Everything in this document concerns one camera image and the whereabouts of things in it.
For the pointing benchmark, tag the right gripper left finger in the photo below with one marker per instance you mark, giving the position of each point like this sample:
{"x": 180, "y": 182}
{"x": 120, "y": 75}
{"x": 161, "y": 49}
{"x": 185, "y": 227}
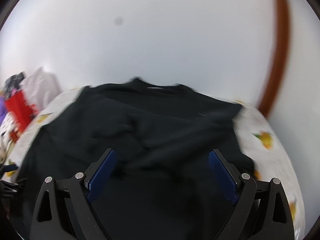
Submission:
{"x": 63, "y": 209}

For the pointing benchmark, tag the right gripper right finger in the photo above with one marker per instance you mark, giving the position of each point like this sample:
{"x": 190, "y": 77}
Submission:
{"x": 260, "y": 208}

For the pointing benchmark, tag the white plastic shopping bag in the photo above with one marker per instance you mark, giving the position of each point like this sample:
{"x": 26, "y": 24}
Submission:
{"x": 40, "y": 89}

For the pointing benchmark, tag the plaid cloth in bag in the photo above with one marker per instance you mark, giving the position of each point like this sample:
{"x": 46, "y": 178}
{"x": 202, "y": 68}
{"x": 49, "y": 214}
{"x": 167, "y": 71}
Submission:
{"x": 12, "y": 85}

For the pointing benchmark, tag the brown wooden door frame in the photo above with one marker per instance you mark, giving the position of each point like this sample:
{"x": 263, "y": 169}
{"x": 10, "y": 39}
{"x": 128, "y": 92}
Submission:
{"x": 278, "y": 66}

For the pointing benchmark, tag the fruit print tablecloth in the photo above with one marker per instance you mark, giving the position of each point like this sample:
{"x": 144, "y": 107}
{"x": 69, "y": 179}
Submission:
{"x": 255, "y": 136}

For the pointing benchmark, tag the black sweatshirt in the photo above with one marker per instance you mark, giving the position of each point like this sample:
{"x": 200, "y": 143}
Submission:
{"x": 162, "y": 186}

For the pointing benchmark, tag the red paper bag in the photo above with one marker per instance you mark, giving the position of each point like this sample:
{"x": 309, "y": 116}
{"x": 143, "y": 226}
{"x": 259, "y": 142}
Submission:
{"x": 20, "y": 109}

